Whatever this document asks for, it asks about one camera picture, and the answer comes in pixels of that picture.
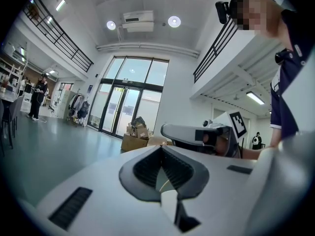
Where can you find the white ceiling air conditioner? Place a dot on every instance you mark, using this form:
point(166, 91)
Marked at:
point(137, 21)

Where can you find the white ceiling pipes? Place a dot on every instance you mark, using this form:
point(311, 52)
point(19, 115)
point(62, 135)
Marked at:
point(147, 48)

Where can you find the clothes rack with garments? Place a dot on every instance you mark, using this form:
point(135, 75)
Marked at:
point(78, 107)

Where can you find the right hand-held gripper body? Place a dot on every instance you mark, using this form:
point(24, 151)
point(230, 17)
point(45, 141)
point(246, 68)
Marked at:
point(233, 129)

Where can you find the grey upholstered chair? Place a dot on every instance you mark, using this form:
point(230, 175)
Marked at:
point(16, 109)
point(5, 122)

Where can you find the long ceiling tube light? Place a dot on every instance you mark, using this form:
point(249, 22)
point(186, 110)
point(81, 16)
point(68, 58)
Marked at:
point(60, 5)

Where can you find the round ceiling light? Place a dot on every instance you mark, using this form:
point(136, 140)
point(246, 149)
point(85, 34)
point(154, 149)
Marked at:
point(174, 21)
point(111, 25)

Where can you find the person's navy shirt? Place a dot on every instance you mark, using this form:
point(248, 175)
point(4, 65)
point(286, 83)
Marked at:
point(283, 112)

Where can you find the closed cardboard box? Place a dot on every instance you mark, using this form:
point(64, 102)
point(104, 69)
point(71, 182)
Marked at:
point(157, 141)

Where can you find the small white gripper camera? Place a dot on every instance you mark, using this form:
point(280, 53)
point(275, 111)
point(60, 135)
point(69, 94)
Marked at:
point(208, 123)

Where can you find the rectangular ceiling lamp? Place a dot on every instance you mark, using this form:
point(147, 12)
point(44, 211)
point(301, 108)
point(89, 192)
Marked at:
point(255, 97)

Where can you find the pile of packaging scraps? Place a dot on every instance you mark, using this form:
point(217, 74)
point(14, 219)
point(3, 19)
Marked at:
point(138, 128)

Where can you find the person's right hand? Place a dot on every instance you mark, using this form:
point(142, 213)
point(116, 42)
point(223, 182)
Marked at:
point(221, 145)

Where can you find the grey rectangular table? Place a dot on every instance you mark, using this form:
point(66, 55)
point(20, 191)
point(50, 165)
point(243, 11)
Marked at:
point(7, 96)

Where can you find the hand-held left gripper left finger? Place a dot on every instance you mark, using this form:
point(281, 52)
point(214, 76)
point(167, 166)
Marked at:
point(103, 193)

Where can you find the white shelving unit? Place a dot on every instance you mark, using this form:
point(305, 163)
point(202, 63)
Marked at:
point(12, 65)

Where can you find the person's right forearm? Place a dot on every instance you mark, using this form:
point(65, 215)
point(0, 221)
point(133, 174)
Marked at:
point(256, 153)

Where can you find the black head-worn camera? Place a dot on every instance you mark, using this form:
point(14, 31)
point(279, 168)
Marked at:
point(223, 11)

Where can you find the blue wall sign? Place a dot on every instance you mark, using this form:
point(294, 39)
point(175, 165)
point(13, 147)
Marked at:
point(90, 91)

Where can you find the black mezzanine railing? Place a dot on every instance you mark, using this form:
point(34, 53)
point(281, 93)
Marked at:
point(64, 40)
point(221, 40)

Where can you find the person's head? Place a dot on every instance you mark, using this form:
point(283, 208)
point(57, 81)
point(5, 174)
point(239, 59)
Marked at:
point(261, 13)

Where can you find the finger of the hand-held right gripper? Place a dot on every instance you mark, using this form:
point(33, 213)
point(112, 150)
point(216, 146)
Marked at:
point(182, 133)

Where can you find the glass entrance doors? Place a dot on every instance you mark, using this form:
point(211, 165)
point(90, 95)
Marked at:
point(128, 95)

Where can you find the large open cardboard box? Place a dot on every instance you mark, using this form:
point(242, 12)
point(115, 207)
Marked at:
point(134, 143)

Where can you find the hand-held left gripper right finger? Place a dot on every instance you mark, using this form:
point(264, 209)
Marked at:
point(221, 188)

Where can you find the white storage cabinet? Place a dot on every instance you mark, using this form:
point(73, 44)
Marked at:
point(62, 99)

